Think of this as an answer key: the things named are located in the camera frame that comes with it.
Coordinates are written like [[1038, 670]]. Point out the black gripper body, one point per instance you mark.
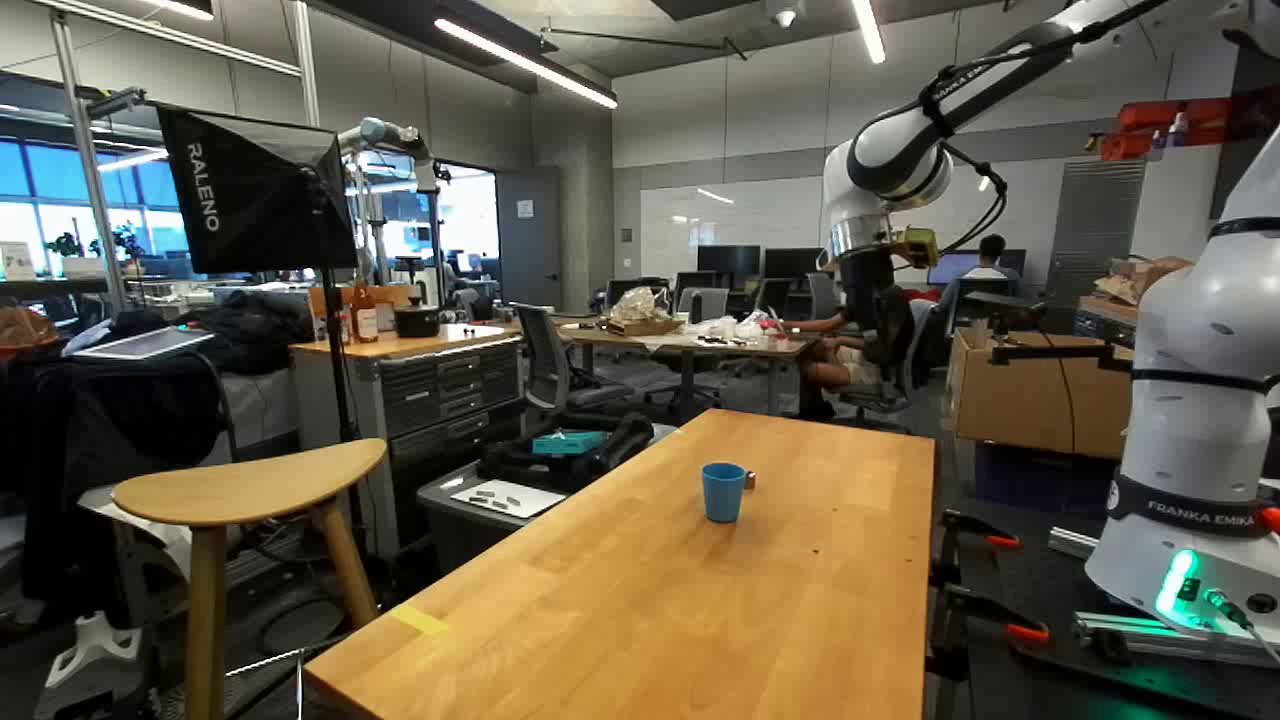
[[868, 278]]

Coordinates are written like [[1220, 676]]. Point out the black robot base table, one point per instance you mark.
[[1055, 682]]

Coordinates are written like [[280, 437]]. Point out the small grey block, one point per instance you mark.
[[749, 479]]

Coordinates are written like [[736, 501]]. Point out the blue plastic cup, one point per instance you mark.
[[727, 492]]

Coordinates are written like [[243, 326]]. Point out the black computer monitor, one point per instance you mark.
[[795, 260], [731, 260]]

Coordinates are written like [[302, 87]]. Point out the seated person white shirt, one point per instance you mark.
[[990, 257]]

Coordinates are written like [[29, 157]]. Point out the white plastic bag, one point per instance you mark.
[[740, 328], [634, 311]]

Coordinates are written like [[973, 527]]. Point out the brown cardboard box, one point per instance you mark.
[[1040, 401]]

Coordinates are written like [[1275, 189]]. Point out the wooden office desk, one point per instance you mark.
[[683, 345]]

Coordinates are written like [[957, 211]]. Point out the blue storage bin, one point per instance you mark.
[[1040, 479]]

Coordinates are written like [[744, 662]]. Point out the black clamp orange tips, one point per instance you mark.
[[1015, 631], [995, 539]]

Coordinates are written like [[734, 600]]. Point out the long ceiling light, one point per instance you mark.
[[527, 62], [868, 30]]

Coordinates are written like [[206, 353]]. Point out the aluminium extrusion bar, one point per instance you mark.
[[1161, 634], [1071, 542]]

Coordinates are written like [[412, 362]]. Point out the teal and black bag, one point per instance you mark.
[[575, 448]]

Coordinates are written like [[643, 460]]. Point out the black office chair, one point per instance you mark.
[[543, 353]]

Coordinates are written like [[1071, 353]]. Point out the grey door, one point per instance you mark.
[[528, 240]]

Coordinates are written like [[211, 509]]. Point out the grey drawer cabinet wood top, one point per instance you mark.
[[441, 401]]

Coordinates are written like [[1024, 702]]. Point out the black pot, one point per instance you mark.
[[419, 320]]

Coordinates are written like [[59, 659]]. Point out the red orange bottle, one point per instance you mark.
[[363, 312]]

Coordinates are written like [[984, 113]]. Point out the black softbox light stand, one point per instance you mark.
[[332, 351]]

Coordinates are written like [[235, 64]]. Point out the wooden three-legged stool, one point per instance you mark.
[[247, 489]]

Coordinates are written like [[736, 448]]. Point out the black fabric cover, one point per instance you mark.
[[105, 455]]

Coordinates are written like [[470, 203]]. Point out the wall whiteboard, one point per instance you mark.
[[727, 211]]

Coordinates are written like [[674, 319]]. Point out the red overhead frame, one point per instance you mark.
[[1183, 123]]

